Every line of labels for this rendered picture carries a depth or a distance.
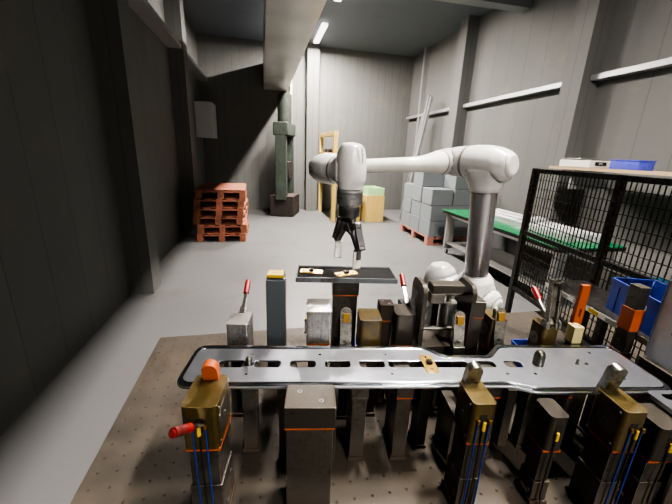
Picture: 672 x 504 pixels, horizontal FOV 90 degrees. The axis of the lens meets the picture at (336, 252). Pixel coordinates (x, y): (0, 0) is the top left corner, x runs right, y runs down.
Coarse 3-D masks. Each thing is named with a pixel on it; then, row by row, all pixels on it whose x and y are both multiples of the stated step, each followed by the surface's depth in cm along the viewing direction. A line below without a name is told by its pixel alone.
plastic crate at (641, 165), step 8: (616, 160) 340; (624, 160) 333; (632, 160) 325; (640, 160) 319; (648, 160) 320; (616, 168) 341; (624, 168) 333; (632, 168) 326; (640, 168) 322; (648, 168) 324
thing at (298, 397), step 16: (288, 400) 79; (304, 400) 79; (320, 400) 79; (288, 416) 77; (304, 416) 77; (320, 416) 78; (288, 432) 79; (304, 432) 79; (320, 432) 79; (288, 448) 80; (304, 448) 80; (320, 448) 81; (288, 464) 82; (304, 464) 82; (320, 464) 82; (288, 480) 83; (304, 480) 83; (320, 480) 84; (288, 496) 85; (304, 496) 85; (320, 496) 85
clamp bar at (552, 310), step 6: (552, 282) 112; (558, 282) 111; (564, 282) 109; (552, 288) 112; (558, 288) 113; (564, 288) 109; (552, 294) 112; (558, 294) 112; (552, 300) 112; (558, 300) 112; (546, 306) 114; (552, 306) 113; (558, 306) 112; (546, 312) 114; (552, 312) 114; (558, 312) 113; (546, 318) 114; (552, 318) 115; (558, 318) 113
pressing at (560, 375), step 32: (224, 352) 101; (256, 352) 102; (288, 352) 103; (320, 352) 103; (352, 352) 104; (384, 352) 105; (416, 352) 105; (512, 352) 107; (576, 352) 109; (608, 352) 110; (256, 384) 89; (288, 384) 89; (320, 384) 90; (352, 384) 90; (384, 384) 91; (416, 384) 91; (448, 384) 92; (512, 384) 93; (544, 384) 93; (576, 384) 93; (640, 384) 94
